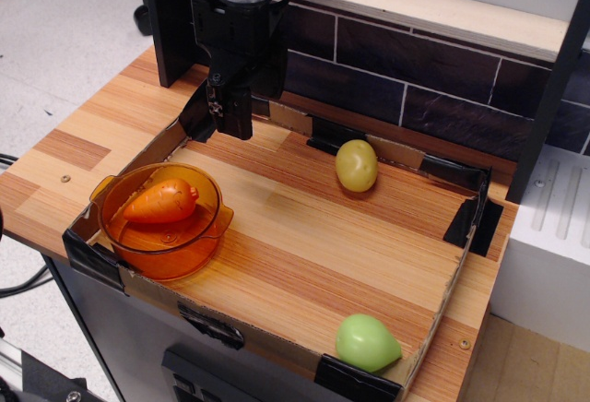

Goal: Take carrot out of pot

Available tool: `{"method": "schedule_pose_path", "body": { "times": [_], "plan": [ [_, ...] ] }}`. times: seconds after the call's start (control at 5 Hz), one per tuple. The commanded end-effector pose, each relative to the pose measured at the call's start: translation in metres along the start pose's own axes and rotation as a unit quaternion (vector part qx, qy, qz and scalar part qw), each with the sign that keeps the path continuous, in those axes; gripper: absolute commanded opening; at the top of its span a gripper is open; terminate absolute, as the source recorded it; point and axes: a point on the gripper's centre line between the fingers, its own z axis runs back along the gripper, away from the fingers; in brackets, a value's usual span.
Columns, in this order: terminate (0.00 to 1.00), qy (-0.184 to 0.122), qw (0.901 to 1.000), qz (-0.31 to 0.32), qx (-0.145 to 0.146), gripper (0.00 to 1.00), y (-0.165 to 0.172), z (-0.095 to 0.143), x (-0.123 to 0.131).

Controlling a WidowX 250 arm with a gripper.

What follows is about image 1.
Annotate light wooden shelf board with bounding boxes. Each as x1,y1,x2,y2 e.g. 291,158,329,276
303,0,569,62

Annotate black vertical post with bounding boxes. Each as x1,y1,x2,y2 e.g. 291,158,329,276
505,0,589,205
147,0,209,88

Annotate orange plastic toy carrot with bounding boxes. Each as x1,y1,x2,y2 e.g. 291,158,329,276
123,178,199,224

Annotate black vertical post right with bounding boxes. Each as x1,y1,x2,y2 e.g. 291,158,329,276
505,0,589,205

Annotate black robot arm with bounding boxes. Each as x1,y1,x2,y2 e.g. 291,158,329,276
191,0,290,140

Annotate black cables on floor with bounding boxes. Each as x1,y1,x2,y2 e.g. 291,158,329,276
0,152,52,300

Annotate aluminium frame corner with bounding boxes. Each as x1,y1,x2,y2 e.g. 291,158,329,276
0,327,89,402

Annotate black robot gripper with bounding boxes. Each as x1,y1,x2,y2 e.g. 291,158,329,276
191,0,289,140

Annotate green plastic toy pear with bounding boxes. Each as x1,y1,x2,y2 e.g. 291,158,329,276
336,313,402,372

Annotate white grooved block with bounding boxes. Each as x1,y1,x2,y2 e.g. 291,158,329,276
490,146,589,350

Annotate black vertical post left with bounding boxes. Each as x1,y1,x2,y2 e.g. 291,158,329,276
147,0,209,88

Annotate black chair caster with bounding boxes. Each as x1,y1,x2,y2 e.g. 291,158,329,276
133,0,152,36

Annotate yellow plastic toy potato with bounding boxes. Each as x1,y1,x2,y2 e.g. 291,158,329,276
336,139,378,193

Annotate orange transparent plastic pot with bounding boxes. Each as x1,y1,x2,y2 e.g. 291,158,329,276
90,162,234,281

